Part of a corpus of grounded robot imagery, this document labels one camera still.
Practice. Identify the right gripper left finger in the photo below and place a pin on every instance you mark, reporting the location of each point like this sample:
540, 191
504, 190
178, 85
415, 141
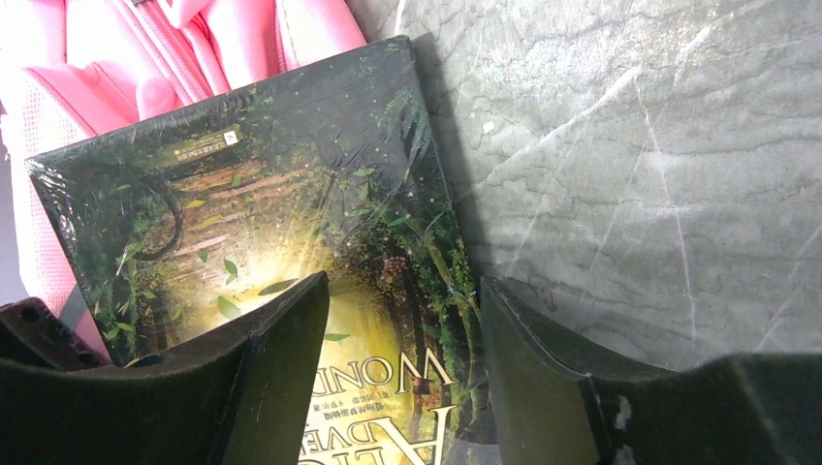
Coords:
238, 394

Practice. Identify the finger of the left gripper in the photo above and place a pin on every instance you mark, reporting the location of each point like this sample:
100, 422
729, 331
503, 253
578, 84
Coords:
31, 334

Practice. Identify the dark green book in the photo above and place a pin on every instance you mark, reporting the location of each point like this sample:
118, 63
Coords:
321, 191

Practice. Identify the pink student backpack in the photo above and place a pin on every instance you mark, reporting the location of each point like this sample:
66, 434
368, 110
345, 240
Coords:
73, 70

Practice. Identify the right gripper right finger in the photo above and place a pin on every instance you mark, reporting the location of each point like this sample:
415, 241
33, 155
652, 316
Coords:
559, 398

